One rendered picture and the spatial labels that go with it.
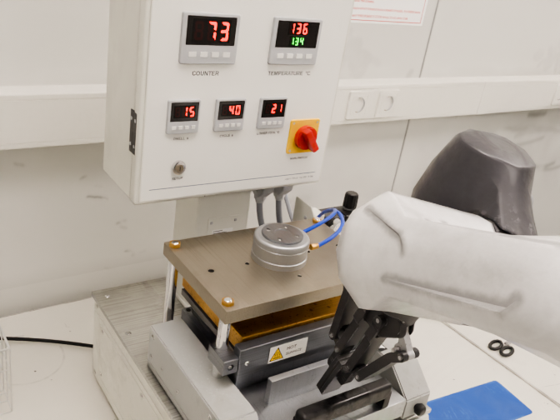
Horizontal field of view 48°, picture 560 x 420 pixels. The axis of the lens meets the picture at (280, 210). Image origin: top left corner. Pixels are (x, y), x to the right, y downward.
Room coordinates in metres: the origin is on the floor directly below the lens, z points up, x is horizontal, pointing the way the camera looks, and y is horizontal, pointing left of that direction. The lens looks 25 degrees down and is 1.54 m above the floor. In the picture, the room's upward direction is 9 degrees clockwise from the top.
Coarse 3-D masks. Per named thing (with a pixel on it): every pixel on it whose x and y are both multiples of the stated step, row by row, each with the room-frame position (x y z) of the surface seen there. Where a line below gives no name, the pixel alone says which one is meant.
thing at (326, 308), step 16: (192, 288) 0.76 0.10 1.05; (192, 304) 0.75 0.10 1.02; (304, 304) 0.75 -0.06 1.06; (320, 304) 0.76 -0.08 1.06; (336, 304) 0.76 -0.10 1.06; (208, 320) 0.72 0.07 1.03; (256, 320) 0.69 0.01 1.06; (272, 320) 0.70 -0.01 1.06; (288, 320) 0.71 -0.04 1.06; (304, 320) 0.71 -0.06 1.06; (320, 320) 0.73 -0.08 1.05; (240, 336) 0.65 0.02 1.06; (256, 336) 0.66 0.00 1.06
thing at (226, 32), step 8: (200, 24) 0.82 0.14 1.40; (208, 24) 0.83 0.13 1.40; (216, 24) 0.83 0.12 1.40; (224, 24) 0.84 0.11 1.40; (192, 32) 0.81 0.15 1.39; (200, 32) 0.82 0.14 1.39; (208, 32) 0.83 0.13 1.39; (216, 32) 0.83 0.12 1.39; (224, 32) 0.84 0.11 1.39; (192, 40) 0.81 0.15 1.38; (200, 40) 0.82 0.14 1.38; (208, 40) 0.83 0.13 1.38; (216, 40) 0.84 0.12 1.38; (224, 40) 0.84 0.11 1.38
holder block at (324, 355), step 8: (184, 312) 0.78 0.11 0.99; (184, 320) 0.77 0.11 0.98; (192, 320) 0.76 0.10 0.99; (192, 328) 0.75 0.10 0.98; (200, 328) 0.74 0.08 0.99; (200, 336) 0.73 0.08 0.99; (208, 336) 0.73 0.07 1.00; (216, 336) 0.73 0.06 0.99; (208, 344) 0.72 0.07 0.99; (320, 352) 0.74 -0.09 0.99; (328, 352) 0.75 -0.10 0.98; (296, 360) 0.71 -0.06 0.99; (304, 360) 0.72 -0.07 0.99; (312, 360) 0.73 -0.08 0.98; (320, 360) 0.74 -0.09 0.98; (272, 368) 0.69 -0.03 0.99; (280, 368) 0.70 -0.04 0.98; (288, 368) 0.71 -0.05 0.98; (232, 376) 0.66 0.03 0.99; (248, 376) 0.67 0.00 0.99; (256, 376) 0.67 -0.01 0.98; (264, 376) 0.68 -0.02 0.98; (240, 384) 0.66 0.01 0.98; (248, 384) 0.67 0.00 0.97
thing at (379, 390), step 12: (372, 384) 0.66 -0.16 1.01; (384, 384) 0.67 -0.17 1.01; (336, 396) 0.63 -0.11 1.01; (348, 396) 0.63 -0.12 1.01; (360, 396) 0.64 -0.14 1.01; (372, 396) 0.65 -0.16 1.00; (384, 396) 0.66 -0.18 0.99; (300, 408) 0.60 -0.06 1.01; (312, 408) 0.60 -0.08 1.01; (324, 408) 0.60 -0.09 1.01; (336, 408) 0.61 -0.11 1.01; (348, 408) 0.62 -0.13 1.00
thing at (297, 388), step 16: (304, 368) 0.67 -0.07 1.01; (320, 368) 0.68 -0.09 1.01; (256, 384) 0.67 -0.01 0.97; (272, 384) 0.64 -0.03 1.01; (288, 384) 0.65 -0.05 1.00; (304, 384) 0.67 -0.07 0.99; (352, 384) 0.71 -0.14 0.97; (256, 400) 0.64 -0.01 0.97; (272, 400) 0.64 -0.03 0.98; (288, 400) 0.65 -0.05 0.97; (304, 400) 0.66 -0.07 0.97; (320, 400) 0.66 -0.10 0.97; (400, 400) 0.69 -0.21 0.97; (272, 416) 0.62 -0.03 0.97; (288, 416) 0.62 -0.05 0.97; (352, 416) 0.64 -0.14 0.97; (368, 416) 0.65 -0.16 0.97; (384, 416) 0.67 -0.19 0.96; (400, 416) 0.69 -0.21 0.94
